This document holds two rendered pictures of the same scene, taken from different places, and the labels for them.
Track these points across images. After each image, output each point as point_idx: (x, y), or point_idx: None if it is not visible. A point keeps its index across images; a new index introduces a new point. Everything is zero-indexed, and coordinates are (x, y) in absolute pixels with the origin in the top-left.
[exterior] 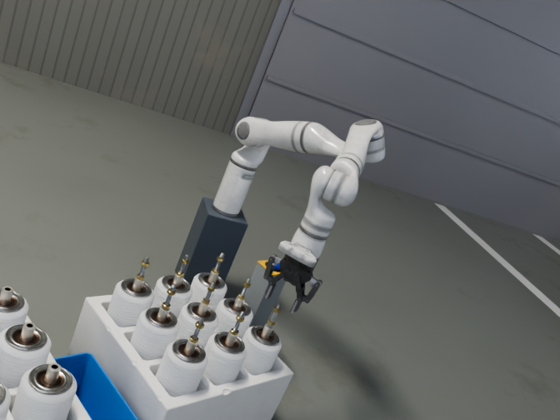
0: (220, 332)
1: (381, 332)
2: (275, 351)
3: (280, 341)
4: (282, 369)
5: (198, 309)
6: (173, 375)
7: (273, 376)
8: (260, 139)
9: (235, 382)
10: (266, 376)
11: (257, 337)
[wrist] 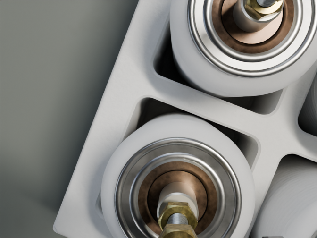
0: (312, 28)
1: None
2: (106, 165)
3: (118, 233)
4: (85, 212)
5: None
6: None
7: (91, 154)
8: None
9: (160, 14)
10: (108, 131)
11: (192, 149)
